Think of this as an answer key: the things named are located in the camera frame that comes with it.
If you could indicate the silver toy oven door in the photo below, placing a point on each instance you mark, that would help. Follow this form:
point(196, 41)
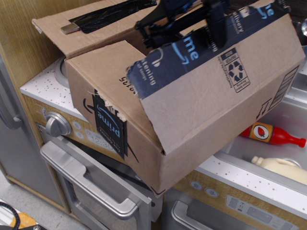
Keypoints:
point(101, 192)

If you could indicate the cream toy milk jug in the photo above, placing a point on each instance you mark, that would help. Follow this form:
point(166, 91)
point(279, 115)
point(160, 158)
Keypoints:
point(282, 167)

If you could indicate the silver toy dishwasher door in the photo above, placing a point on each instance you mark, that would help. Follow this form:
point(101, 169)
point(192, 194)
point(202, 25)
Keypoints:
point(183, 212)

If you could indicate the silver oven knob left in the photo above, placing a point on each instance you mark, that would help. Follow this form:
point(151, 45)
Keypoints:
point(57, 125)

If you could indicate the silver toy fridge door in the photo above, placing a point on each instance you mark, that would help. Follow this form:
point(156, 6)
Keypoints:
point(20, 159)

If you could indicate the brown cardboard Amazon box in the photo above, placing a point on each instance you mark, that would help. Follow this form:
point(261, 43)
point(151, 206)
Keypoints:
point(166, 110)

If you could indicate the metal bar taped on flap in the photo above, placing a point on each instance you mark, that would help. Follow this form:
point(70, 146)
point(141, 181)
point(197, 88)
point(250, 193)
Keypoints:
point(70, 28)

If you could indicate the orange object on floor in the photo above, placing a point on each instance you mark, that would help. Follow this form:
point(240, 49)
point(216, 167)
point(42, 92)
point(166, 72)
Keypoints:
point(26, 220)

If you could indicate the silver toy sink basin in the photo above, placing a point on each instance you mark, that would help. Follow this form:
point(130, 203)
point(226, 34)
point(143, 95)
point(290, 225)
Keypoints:
point(290, 115)

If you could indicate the red toy ketchup bottle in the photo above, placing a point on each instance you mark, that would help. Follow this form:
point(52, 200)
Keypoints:
point(272, 135)

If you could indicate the silver metal pot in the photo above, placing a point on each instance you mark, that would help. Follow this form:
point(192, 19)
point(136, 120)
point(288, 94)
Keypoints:
point(301, 31)

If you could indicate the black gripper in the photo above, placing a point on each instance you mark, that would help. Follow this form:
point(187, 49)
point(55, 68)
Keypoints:
point(171, 15)

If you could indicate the silver toy stove burner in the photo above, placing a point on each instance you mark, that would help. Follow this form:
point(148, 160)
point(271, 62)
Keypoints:
point(60, 72)

